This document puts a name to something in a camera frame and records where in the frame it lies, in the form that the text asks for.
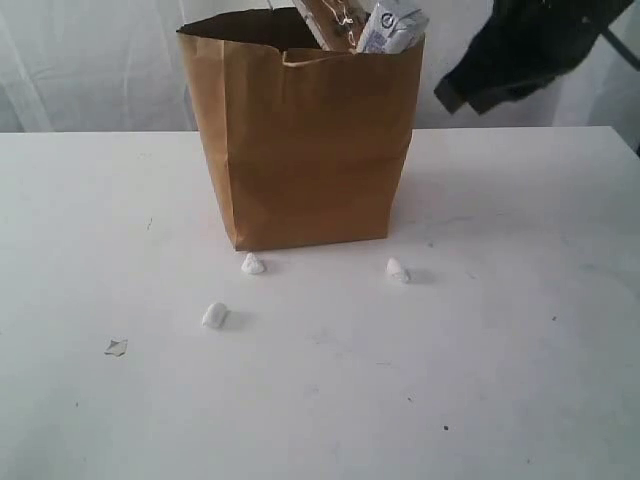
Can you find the brown paper bag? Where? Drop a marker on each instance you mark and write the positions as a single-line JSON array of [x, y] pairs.
[[304, 146]]

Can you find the white foam peanut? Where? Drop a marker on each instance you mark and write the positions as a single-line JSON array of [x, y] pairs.
[[253, 265], [215, 315], [396, 271]]

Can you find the spaghetti pack black ends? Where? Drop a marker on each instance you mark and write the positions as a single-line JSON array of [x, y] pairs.
[[335, 24]]

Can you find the chipped spot paint flake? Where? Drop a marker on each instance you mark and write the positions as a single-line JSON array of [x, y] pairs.
[[116, 348]]

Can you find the small blue white milk carton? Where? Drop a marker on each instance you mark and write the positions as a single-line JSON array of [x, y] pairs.
[[392, 27]]

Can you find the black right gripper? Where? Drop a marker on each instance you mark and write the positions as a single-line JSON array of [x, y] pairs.
[[522, 48]]

